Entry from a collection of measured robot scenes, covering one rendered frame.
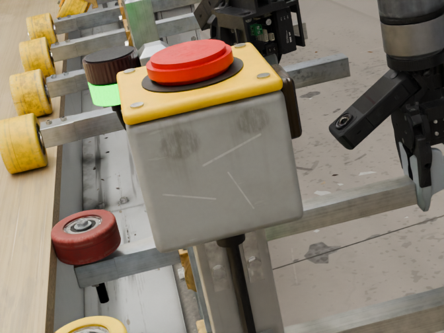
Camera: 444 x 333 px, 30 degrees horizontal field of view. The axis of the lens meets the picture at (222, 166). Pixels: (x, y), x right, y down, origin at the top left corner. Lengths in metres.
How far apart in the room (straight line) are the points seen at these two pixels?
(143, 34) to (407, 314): 0.54
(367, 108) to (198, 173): 0.66
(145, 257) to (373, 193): 0.29
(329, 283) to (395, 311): 1.66
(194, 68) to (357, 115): 0.66
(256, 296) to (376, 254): 2.20
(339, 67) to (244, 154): 0.89
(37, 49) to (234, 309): 1.31
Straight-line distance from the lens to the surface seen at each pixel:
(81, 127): 1.22
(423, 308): 0.84
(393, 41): 0.99
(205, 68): 0.36
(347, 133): 1.00
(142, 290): 1.42
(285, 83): 0.38
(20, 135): 1.21
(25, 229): 1.06
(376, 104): 1.00
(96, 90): 0.89
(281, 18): 0.89
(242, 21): 0.87
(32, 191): 1.17
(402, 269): 2.52
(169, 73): 0.37
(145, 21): 1.14
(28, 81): 1.45
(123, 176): 1.88
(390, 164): 3.18
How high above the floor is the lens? 1.33
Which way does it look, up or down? 23 degrees down
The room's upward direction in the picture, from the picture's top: 12 degrees counter-clockwise
